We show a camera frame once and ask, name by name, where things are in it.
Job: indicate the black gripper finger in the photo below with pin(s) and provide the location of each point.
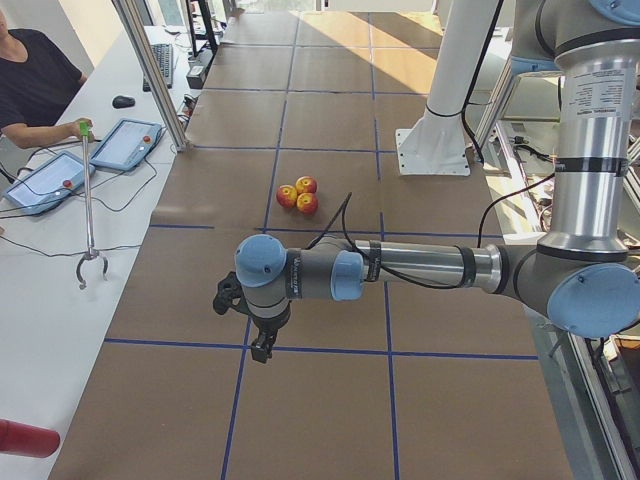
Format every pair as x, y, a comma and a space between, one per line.
261, 350

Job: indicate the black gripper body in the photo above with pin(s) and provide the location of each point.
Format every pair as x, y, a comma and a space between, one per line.
268, 329

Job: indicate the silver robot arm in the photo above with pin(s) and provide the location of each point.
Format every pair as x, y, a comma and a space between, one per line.
576, 275

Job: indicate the red yellow apple near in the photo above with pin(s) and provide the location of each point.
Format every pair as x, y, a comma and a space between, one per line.
307, 203

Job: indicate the red yellow apple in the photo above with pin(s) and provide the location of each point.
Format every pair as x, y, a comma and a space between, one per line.
307, 203
306, 184
286, 196

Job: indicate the red yellow apple left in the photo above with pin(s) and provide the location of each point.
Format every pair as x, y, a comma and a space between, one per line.
286, 196

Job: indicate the red yellow apple far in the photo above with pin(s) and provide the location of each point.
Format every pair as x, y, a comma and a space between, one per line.
306, 184

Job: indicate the blue teach pendant far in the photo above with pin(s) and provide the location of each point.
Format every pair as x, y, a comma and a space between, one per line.
126, 145

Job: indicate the blue teach pendant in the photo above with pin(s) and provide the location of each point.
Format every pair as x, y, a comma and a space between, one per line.
46, 186
126, 145

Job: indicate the red cylinder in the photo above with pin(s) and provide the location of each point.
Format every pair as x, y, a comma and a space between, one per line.
27, 440

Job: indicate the blue teach pendant near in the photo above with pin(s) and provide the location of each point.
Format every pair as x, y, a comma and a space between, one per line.
46, 186

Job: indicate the black computer mouse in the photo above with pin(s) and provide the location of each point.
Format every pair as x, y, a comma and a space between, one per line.
122, 102

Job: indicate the black keyboard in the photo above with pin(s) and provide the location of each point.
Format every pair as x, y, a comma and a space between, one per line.
163, 55

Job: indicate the person in black shirt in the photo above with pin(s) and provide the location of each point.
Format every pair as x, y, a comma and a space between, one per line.
38, 82

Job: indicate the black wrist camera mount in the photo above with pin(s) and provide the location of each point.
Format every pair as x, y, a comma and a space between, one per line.
230, 295

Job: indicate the white camera pillar with base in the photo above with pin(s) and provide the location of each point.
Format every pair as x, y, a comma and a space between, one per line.
435, 145

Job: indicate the silver grabber stick green handle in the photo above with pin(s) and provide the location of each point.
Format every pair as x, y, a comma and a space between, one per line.
91, 252

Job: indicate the aluminium frame post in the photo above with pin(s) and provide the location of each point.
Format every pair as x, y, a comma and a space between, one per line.
132, 23

